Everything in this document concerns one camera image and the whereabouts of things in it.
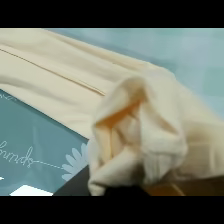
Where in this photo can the cream shirt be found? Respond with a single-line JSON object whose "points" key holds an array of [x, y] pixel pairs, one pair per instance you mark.
{"points": [[66, 80]]}

